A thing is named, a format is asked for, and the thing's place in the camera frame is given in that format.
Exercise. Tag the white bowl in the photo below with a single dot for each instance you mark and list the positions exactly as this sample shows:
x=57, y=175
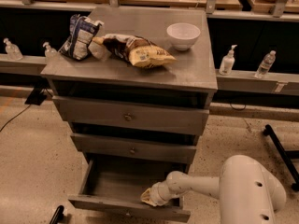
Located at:
x=182, y=35

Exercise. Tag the black power adapter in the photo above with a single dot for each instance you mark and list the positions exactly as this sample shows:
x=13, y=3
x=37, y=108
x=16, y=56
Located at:
x=36, y=97

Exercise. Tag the yellow brown chip bag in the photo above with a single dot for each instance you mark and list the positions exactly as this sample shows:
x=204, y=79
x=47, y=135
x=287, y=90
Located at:
x=136, y=50

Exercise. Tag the grey top drawer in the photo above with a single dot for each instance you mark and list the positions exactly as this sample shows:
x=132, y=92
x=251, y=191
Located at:
x=156, y=118

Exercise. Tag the far left clear sanitizer bottle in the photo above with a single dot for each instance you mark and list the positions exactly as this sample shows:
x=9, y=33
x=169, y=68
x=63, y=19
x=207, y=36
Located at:
x=12, y=50

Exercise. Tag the grey bottom drawer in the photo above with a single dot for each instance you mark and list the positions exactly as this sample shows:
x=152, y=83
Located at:
x=115, y=184

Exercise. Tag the blue white chip bag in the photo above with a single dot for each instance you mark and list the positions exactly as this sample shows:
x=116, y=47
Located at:
x=82, y=31

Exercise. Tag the grey drawer cabinet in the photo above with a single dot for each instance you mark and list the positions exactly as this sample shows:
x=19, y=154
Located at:
x=189, y=82

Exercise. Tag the white pump lotion bottle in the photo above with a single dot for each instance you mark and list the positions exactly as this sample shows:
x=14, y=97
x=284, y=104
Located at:
x=227, y=62

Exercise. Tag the clear pump sanitizer bottle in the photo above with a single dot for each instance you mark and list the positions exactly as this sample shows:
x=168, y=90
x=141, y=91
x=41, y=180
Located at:
x=49, y=51

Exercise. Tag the grey middle drawer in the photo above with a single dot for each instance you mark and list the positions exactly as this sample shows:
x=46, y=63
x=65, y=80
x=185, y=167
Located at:
x=132, y=148

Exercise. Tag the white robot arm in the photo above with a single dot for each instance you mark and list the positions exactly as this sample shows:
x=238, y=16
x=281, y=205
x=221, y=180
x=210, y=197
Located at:
x=247, y=191

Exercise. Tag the black stand leg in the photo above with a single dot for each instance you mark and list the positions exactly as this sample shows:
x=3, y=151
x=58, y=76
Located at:
x=287, y=155

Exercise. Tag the black handle bottom edge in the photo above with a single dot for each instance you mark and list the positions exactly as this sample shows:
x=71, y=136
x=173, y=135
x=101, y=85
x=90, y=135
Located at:
x=58, y=215

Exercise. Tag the grey drawer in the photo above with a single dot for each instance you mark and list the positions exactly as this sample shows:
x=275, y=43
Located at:
x=132, y=148
x=156, y=118
x=115, y=184

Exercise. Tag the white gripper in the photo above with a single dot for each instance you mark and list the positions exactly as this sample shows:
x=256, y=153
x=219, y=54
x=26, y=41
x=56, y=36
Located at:
x=160, y=191

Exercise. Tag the clear water bottle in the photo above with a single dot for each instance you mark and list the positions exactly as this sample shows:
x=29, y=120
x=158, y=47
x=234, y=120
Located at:
x=265, y=64

